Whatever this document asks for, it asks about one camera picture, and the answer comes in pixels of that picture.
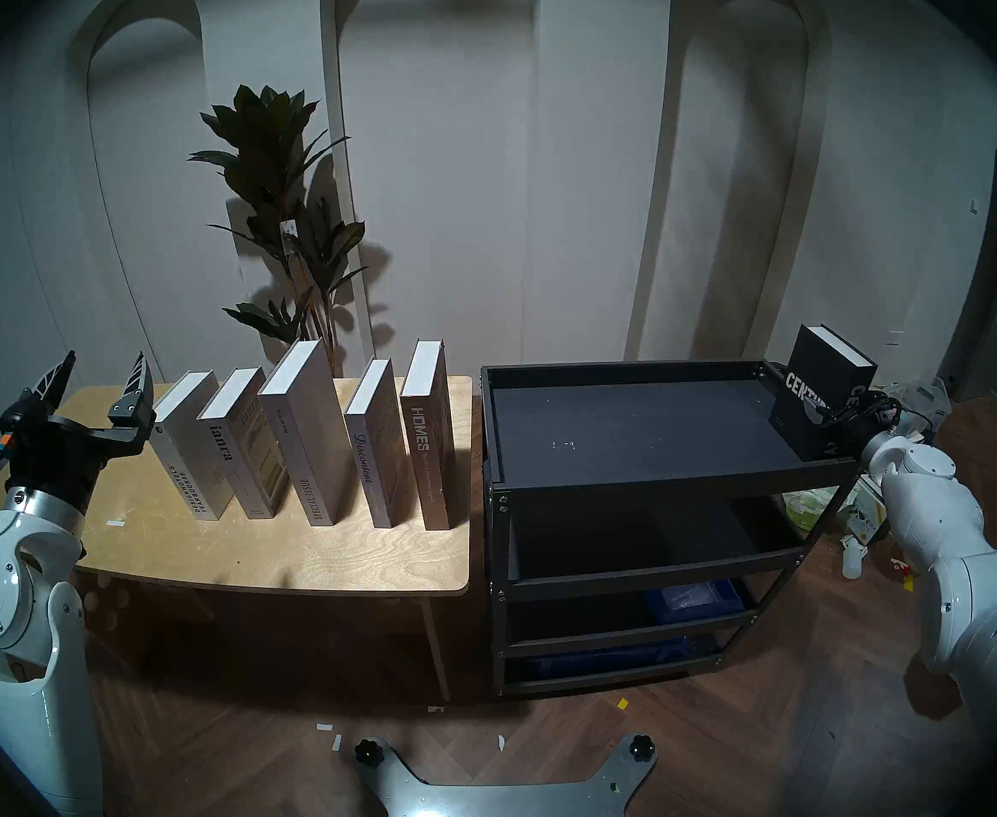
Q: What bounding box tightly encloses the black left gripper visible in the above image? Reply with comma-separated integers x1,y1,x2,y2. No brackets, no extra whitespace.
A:
6,350,157,516

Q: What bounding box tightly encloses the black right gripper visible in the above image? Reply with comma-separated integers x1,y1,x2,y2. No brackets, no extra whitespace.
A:
799,394,888,452

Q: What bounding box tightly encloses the black CENTURY book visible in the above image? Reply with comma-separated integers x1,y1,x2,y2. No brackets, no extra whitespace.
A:
768,324,878,461

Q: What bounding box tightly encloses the black metal shelf cart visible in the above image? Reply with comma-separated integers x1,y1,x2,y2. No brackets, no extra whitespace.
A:
480,360,862,697

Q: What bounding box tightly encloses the light wooden display table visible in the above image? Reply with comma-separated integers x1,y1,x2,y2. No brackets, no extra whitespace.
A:
0,376,474,701

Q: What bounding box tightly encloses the green plastic bag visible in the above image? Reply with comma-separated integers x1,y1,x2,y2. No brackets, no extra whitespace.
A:
784,488,844,532

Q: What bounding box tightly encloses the green and white carton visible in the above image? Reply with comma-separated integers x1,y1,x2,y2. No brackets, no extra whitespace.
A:
848,475,891,546

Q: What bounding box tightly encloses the clear plastic storage container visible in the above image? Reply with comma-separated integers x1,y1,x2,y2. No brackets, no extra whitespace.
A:
886,380,946,437

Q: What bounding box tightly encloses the silver book small black lettering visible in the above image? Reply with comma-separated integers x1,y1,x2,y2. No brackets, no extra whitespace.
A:
145,370,235,521

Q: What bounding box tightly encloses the grey iaura book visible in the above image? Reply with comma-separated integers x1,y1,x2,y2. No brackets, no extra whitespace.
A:
197,367,289,519

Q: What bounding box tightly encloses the blue bin with clear bag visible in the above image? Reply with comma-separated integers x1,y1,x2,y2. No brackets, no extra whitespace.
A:
645,579,751,622

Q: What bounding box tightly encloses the large grey SPECIAL ISSUE book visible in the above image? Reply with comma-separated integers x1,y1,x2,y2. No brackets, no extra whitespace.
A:
258,339,355,527

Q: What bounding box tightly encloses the grey Discontent book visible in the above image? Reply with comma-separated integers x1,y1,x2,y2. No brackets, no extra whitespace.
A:
344,357,410,528

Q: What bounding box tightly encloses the tall green potted plant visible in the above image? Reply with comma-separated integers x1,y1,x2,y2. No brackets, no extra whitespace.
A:
188,85,369,378

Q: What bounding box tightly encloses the brown HOMES book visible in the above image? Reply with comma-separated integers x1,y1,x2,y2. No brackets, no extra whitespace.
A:
401,340,457,531

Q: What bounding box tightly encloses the grey metal robot base plate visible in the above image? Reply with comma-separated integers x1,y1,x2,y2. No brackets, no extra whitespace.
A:
354,733,657,817

